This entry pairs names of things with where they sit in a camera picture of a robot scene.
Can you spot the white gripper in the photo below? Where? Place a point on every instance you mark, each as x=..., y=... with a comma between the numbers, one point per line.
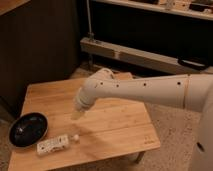
x=79, y=109

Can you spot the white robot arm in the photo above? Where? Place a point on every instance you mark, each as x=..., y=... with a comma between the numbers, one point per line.
x=188, y=91

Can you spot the black ceramic bowl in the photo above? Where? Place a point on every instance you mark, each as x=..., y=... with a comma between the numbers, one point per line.
x=28, y=130

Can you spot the wooden table leg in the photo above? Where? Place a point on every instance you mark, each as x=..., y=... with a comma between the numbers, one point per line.
x=139, y=157

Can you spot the metal pole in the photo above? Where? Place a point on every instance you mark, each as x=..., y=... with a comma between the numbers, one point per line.
x=90, y=32

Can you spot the dark wooden cabinet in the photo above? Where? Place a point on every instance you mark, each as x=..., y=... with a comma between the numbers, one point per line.
x=39, y=42

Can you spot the white baseboard beam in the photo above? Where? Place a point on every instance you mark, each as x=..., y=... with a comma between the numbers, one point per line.
x=137, y=57

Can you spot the black device on beam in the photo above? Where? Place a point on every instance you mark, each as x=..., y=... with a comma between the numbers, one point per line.
x=193, y=65

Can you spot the wooden shelf top right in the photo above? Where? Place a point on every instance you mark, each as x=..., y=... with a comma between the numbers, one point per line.
x=186, y=8

